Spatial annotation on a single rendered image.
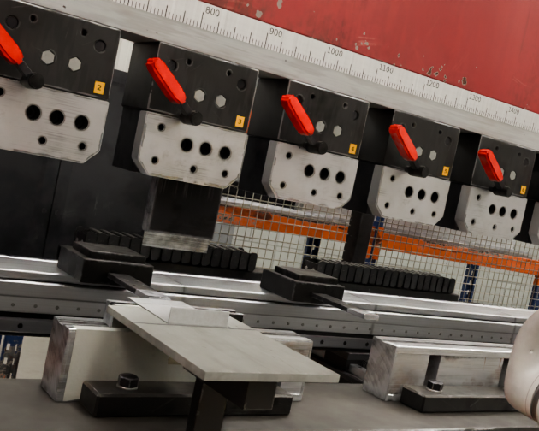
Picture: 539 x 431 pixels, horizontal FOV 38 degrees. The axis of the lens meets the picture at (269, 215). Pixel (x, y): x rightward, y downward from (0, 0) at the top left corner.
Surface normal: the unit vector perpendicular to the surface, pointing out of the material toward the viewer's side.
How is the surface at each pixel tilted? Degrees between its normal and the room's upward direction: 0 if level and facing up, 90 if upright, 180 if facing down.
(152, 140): 90
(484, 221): 90
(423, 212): 90
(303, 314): 90
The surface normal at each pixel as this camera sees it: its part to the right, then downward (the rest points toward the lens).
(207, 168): 0.55, 0.16
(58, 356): -0.81, -0.13
